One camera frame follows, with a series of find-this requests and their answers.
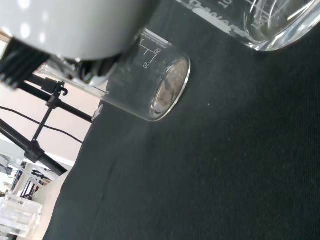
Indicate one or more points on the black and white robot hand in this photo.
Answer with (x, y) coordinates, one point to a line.
(75, 25)

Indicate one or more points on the clear cloth clip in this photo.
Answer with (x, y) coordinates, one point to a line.
(97, 113)

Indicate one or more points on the black tripod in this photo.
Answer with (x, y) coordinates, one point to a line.
(35, 151)

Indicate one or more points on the black bench cloth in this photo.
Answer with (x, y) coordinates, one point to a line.
(200, 175)

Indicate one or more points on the clear acrylic rack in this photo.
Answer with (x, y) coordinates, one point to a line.
(17, 215)

